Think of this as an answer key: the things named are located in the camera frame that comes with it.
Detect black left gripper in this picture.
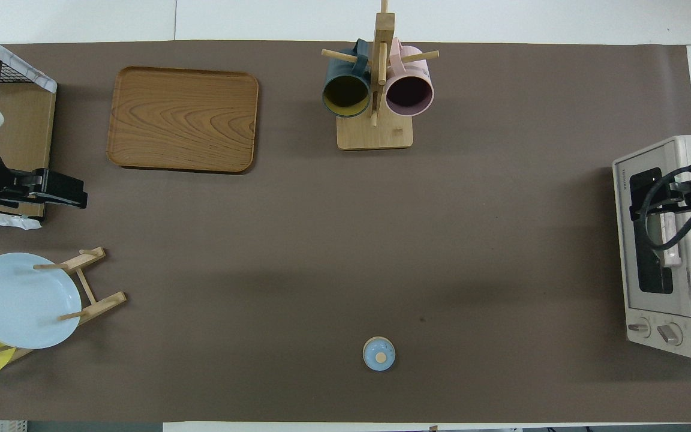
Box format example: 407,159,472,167
0,169,89,210

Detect wooden step shelf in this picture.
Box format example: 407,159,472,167
0,48,57,218

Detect wooden plate rack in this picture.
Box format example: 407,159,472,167
0,247,128,364

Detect light blue plate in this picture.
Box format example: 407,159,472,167
0,252,83,350

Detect brown wooden tray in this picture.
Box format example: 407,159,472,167
106,66,260,175

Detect brown table mat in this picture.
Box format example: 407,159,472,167
0,41,691,424

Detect pink mug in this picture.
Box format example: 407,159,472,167
384,37,435,118

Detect dark blue mug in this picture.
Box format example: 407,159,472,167
322,39,374,119

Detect wooden mug tree stand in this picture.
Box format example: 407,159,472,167
321,0,440,151

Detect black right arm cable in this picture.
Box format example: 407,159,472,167
636,164,691,252

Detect black wire basket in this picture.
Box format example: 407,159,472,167
0,23,58,230

